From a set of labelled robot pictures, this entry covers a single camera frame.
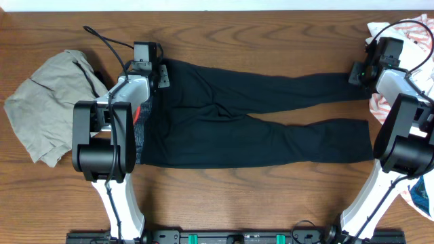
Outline black leggings with red waistband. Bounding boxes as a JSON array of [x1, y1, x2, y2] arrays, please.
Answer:
[[136, 59, 373, 169]]

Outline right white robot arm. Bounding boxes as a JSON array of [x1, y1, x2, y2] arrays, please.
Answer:
[[329, 62, 433, 243]]

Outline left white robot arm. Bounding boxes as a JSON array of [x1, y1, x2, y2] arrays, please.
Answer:
[[66, 60, 170, 243]]

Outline white shirt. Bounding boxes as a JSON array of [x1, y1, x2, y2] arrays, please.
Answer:
[[378, 23, 433, 98]]

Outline red white striped garment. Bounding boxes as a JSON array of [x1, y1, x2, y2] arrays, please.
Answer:
[[367, 14, 433, 220]]

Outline khaki folded garment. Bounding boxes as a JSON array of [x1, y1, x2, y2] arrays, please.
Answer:
[[4, 49, 108, 167]]

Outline blue patterned garment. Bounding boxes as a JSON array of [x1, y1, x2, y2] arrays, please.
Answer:
[[410, 176, 431, 217]]

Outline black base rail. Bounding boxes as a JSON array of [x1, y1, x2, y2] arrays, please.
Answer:
[[65, 227, 407, 244]]

